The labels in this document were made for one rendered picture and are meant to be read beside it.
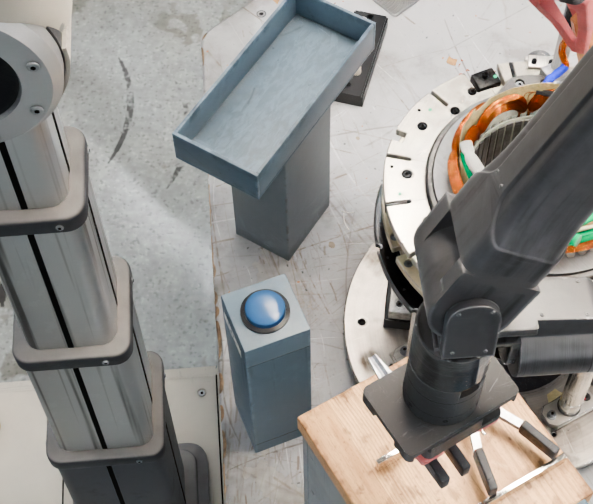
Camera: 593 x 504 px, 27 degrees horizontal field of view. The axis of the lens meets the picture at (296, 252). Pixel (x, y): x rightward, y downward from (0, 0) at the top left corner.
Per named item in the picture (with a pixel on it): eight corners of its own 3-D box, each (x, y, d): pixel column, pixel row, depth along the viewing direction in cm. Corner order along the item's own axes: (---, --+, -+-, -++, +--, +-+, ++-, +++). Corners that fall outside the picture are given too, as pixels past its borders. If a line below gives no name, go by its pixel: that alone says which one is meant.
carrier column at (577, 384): (583, 411, 144) (620, 324, 127) (567, 423, 144) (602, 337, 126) (568, 395, 145) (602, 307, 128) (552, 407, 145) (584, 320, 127)
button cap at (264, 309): (276, 288, 127) (276, 283, 126) (291, 320, 125) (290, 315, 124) (239, 301, 126) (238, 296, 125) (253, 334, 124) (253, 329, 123)
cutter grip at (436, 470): (449, 485, 100) (451, 477, 99) (440, 490, 100) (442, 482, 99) (421, 444, 102) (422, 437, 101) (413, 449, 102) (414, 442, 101)
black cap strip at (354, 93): (387, 27, 179) (388, 16, 177) (362, 107, 171) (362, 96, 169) (353, 20, 179) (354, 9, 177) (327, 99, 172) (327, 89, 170)
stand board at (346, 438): (589, 502, 114) (594, 492, 112) (414, 609, 109) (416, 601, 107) (463, 335, 123) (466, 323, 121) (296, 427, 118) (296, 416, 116)
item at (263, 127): (298, 136, 169) (294, -14, 144) (367, 170, 165) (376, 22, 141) (194, 271, 158) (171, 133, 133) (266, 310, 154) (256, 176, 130)
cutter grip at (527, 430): (558, 454, 112) (561, 447, 111) (552, 461, 112) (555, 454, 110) (523, 426, 114) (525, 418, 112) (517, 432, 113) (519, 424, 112)
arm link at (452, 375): (411, 283, 85) (422, 358, 82) (511, 276, 86) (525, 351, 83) (403, 330, 91) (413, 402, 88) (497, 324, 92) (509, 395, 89)
